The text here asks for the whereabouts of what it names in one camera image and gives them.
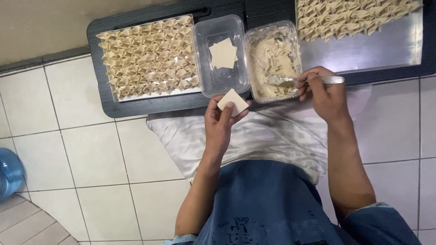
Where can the person's left hand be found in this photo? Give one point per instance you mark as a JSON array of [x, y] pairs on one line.
[[214, 129]]

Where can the person's right hand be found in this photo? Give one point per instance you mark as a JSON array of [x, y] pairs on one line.
[[328, 98]]

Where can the metal spoon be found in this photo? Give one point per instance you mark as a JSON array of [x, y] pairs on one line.
[[332, 80]]

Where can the square dumpling wrapper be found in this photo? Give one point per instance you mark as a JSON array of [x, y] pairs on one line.
[[235, 100]]

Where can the large metal tray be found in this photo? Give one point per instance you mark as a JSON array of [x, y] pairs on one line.
[[361, 51]]

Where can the white cloth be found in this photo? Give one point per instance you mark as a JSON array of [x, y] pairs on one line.
[[272, 136]]

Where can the clear plastic filling container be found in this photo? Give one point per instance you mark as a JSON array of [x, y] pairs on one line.
[[296, 40]]

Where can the pale minced filling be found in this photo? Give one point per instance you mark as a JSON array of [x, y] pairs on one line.
[[269, 58]]

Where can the stack of square wrappers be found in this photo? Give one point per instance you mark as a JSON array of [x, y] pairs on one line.
[[223, 53]]

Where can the clear plastic wrapper container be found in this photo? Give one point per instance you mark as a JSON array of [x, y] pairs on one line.
[[204, 51]]

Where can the loose rows of folded dumplings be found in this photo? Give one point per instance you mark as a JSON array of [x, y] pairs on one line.
[[340, 18]]

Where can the blue shirt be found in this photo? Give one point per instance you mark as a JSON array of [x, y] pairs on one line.
[[265, 211]]

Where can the dense group of folded dumplings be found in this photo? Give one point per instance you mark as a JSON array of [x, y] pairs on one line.
[[150, 58]]

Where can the black low table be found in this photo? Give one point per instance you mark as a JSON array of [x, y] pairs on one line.
[[102, 98]]

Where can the blue water jug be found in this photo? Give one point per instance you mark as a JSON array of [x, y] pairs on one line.
[[9, 172]]

